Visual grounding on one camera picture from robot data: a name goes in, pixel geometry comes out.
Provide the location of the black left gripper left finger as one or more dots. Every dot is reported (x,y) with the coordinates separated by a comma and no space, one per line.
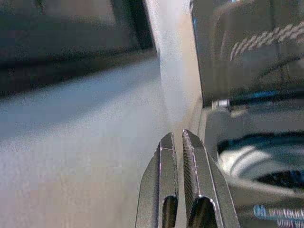
(152,185)

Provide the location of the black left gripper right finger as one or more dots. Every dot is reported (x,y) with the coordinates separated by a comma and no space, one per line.
(209,185)

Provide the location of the grey top-load washing machine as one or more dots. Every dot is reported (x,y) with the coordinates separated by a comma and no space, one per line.
(249,71)

